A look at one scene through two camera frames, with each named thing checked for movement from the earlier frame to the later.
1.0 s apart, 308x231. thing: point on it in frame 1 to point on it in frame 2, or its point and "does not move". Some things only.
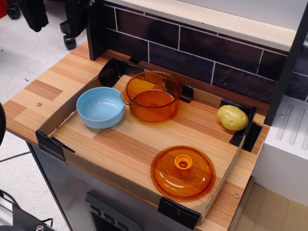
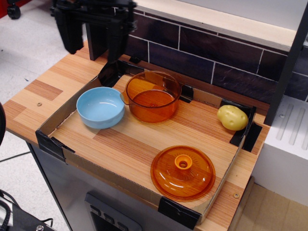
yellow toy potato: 232,117 does not move
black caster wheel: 14,12 does not move
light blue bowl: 100,107 does not move
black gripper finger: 76,12 to 117,35
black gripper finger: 35,12 to 72,31
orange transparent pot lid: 182,173 does not move
